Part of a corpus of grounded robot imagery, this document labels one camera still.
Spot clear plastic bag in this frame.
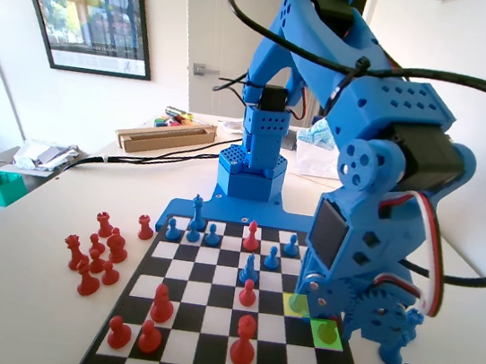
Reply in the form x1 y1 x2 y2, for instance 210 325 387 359
291 137 349 182

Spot grey flat pad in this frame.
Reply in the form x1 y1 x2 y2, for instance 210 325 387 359
281 126 301 152

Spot blue king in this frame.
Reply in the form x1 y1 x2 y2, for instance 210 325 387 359
188 193 212 235

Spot silver door handle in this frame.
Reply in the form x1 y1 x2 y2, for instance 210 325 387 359
191 61 222 79

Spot black and white chessboard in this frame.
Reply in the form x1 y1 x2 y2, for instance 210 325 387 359
73 201 395 364

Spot long cardboard box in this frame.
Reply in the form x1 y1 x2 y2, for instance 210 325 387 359
111 110 219 165

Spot blue chess bishop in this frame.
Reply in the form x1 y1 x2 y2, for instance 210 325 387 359
237 251 264 288
376 334 407 364

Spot blue white patterned bag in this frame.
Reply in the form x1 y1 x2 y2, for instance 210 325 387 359
295 113 339 153

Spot black cable bundle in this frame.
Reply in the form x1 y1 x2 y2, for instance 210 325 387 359
47 121 230 201

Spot crumpled paper foil pile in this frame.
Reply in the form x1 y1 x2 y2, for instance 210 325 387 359
12 135 91 178

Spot pack of coloured markers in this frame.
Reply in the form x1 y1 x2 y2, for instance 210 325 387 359
153 113 198 134

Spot silver cylinder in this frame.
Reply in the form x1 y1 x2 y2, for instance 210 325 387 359
163 105 195 122

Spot red white black servo wire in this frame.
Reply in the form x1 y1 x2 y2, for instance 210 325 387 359
363 185 459 319

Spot white paper sheets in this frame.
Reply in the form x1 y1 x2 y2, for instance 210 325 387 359
215 117 246 137

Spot red chess king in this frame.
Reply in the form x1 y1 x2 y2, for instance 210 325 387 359
227 311 262 364

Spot blue chess rook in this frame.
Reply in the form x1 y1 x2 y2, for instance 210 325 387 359
400 307 428 348

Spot blue arm base plate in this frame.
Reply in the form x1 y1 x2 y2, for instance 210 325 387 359
154 174 319 252

